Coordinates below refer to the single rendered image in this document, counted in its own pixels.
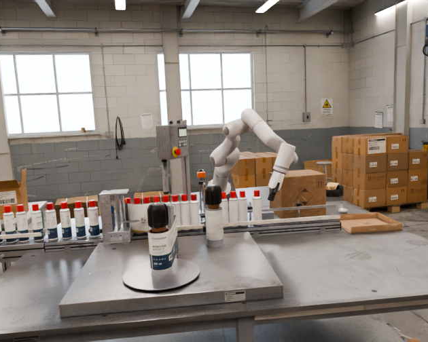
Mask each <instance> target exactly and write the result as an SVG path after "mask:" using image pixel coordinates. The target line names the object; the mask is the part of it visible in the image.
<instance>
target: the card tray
mask: <svg viewBox="0 0 428 342"><path fill-rule="evenodd" d="M338 215H340V218H337V219H338V220H339V221H340V222H341V227H342V228H343V229H344V230H346V231H348V232H349V233H350V234H352V233H369V232H379V231H397V230H402V223H401V222H399V221H396V220H394V219H392V218H390V217H387V216H385V215H383V214H381V213H379V212H367V213H357V214H338Z"/></svg>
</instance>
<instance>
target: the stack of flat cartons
mask: <svg viewBox="0 0 428 342"><path fill-rule="evenodd" d="M90 200H95V202H96V207H97V208H98V213H99V217H100V212H99V200H98V195H91V196H87V197H86V196H81V197H71V198H68V199H67V198H61V199H57V201H56V203H55V205H54V209H55V211H56V222H57V225H58V224H60V210H61V204H60V203H61V202H67V207H68V209H70V216H71V219H74V218H75V216H74V209H75V202H76V201H82V208H83V209H84V217H85V218H89V216H88V209H89V207H90V205H89V201H90Z"/></svg>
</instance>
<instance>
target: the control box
mask: <svg viewBox="0 0 428 342"><path fill-rule="evenodd" d="M181 127H186V128H187V125H185V124H174V125H159V126H156V139H157V150H158V159H177V158H181V157H187V156H188V145H187V146H184V147H179V140H184V139H188V133H187V136H186V137H180V138H179V135H178V128H181ZM176 149H180V150H181V154H180V155H176V154H175V150H176Z"/></svg>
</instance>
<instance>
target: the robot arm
mask: <svg viewBox="0 0 428 342"><path fill-rule="evenodd" d="M251 130H253V132H254V133H255V134H256V135H257V137H258V138H259V139H260V140H261V141H262V142H263V143H264V144H265V145H266V146H268V147H270V148H271V149H273V150H274V151H276V152H277V153H278V155H277V158H276V161H275V163H274V167H273V168H274V172H273V173H272V176H271V179H270V182H269V184H268V186H269V187H270V193H269V196H268V200H270V201H272V202H273V200H274V197H275V195H276V193H277V191H279V190H280V188H281V185H282V183H283V179H284V175H285V174H286V173H287V172H288V169H289V166H290V165H294V164H296V163H297V162H298V156H297V154H296V152H295V150H296V147H295V146H293V145H289V144H287V143H286V142H285V141H284V140H283V139H282V138H280V137H279V136H277V135H276V134H275V133H274V132H273V131H272V130H271V128H270V127H269V126H268V125H267V123H266V122H265V121H264V120H263V119H262V118H261V117H260V116H259V115H258V114H257V112H256V111H254V110H253V109H250V108H248V109H244V110H243V111H242V113H241V114H240V118H239V119H235V120H233V121H229V122H228V123H227V124H225V126H224V127H223V133H224V135H225V136H226V139H225V141H224V142H223V143H222V144H220V146H218V148H216V149H215V150H214V151H213V152H212V154H211V156H210V161H211V164H212V165H213V166H215V169H214V175H213V180H211V181H210V182H209V184H208V185H219V186H220V187H221V192H226V195H227V194H229V192H230V190H231V186H230V184H229V182H228V178H229V173H230V170H231V169H232V168H233V167H234V165H235V164H236V163H237V161H238V160H239V157H240V151H239V149H238V148H237V146H238V144H239V142H240V136H239V135H240V134H243V133H245V132H248V131H251Z"/></svg>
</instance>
